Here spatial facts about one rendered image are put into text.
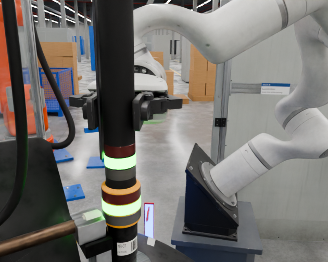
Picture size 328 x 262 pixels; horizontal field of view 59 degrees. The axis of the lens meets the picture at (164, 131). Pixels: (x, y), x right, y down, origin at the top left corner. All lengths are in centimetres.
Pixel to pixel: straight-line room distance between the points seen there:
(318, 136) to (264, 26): 51
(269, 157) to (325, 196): 169
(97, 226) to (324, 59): 66
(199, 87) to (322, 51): 778
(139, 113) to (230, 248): 83
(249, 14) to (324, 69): 34
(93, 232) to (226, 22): 38
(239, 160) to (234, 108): 118
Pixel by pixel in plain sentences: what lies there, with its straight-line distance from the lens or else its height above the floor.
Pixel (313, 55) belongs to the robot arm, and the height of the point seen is 155.
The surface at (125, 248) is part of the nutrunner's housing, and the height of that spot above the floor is 135.
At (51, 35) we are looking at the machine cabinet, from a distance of 1093.
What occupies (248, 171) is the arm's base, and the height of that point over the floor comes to 117.
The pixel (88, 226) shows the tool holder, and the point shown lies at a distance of 32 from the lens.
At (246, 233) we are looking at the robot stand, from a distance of 113.
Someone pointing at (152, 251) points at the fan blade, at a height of 117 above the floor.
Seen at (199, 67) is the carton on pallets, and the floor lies 96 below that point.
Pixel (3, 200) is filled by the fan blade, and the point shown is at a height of 139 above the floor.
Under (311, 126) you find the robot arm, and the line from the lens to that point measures 98.
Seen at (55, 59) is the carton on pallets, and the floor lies 116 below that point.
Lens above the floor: 157
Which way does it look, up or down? 17 degrees down
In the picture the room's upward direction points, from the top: 1 degrees clockwise
